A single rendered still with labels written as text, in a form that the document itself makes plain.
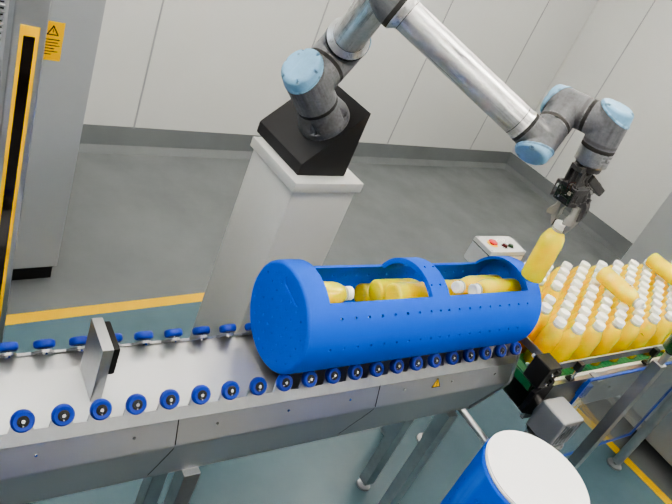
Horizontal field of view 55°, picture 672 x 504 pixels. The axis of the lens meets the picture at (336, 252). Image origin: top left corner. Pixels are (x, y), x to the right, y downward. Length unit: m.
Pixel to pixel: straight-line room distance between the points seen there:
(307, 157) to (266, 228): 0.32
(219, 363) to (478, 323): 0.74
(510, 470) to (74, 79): 2.04
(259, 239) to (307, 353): 0.99
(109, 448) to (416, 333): 0.79
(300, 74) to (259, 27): 2.34
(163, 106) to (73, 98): 1.75
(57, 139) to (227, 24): 1.87
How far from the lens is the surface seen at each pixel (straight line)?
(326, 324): 1.53
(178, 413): 1.56
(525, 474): 1.71
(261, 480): 2.70
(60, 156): 2.87
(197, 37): 4.33
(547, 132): 1.76
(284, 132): 2.41
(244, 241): 2.55
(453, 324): 1.82
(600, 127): 1.81
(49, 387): 1.55
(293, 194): 2.28
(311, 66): 2.18
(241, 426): 1.66
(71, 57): 2.68
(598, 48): 6.82
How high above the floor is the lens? 2.07
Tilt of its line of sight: 30 degrees down
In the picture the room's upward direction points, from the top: 25 degrees clockwise
